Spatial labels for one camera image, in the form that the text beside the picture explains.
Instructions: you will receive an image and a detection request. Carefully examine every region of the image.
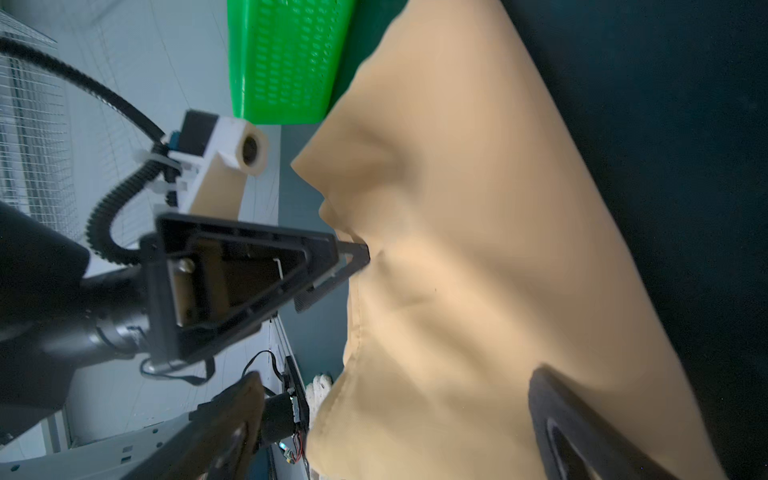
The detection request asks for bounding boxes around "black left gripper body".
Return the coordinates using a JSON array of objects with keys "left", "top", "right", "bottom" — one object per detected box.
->
[{"left": 77, "top": 263, "right": 264, "bottom": 372}]

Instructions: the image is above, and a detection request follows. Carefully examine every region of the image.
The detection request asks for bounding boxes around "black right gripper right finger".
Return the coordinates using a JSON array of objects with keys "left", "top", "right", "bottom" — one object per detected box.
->
[{"left": 528, "top": 367, "right": 674, "bottom": 479}]

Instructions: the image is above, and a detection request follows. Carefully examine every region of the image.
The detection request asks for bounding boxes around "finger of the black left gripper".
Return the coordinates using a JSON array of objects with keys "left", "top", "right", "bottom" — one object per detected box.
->
[
  {"left": 294, "top": 241, "right": 370, "bottom": 313},
  {"left": 139, "top": 213, "right": 340, "bottom": 366}
]

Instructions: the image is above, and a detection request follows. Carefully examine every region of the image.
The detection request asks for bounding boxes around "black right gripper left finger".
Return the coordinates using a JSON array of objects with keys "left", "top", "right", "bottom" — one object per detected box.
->
[{"left": 125, "top": 372, "right": 265, "bottom": 479}]

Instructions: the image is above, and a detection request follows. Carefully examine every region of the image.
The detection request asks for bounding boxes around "yellow tan skirt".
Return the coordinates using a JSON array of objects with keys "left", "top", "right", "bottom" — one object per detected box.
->
[{"left": 292, "top": 1, "right": 724, "bottom": 479}]

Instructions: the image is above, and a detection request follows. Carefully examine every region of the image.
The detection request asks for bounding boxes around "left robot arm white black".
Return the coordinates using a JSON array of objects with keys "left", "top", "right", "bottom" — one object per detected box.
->
[{"left": 1, "top": 37, "right": 370, "bottom": 443}]

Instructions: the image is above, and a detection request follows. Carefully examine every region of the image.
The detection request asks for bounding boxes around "white knit work glove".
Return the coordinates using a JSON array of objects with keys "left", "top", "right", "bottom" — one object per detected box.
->
[{"left": 305, "top": 374, "right": 333, "bottom": 418}]

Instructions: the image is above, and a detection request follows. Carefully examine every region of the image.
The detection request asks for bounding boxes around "green plastic basket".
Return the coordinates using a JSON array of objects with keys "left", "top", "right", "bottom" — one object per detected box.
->
[{"left": 227, "top": 0, "right": 356, "bottom": 125}]

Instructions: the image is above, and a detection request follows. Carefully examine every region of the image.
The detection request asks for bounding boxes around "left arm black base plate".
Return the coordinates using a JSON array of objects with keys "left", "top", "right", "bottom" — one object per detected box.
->
[{"left": 259, "top": 356, "right": 309, "bottom": 446}]

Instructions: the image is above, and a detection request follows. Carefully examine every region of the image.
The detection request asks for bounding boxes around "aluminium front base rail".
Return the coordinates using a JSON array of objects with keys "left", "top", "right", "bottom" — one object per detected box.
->
[{"left": 1, "top": 413, "right": 189, "bottom": 480}]

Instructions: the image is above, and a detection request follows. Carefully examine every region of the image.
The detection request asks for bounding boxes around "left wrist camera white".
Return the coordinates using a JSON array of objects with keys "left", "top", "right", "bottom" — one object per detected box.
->
[{"left": 139, "top": 110, "right": 270, "bottom": 220}]

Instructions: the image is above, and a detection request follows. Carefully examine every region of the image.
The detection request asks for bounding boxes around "white wire basket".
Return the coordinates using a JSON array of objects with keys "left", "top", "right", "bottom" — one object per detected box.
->
[{"left": 0, "top": 11, "right": 79, "bottom": 241}]

